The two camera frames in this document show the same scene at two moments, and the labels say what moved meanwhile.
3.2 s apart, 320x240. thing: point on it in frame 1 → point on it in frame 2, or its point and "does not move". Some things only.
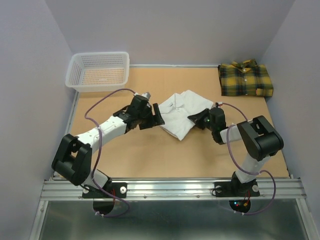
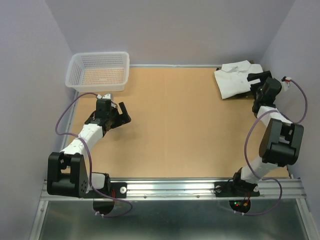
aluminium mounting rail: (271, 190) does not move
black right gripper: (197, 118) → (262, 76)
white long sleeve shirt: (176, 109) → (232, 80)
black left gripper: (156, 120) → (124, 118)
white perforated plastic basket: (98, 72) does not move
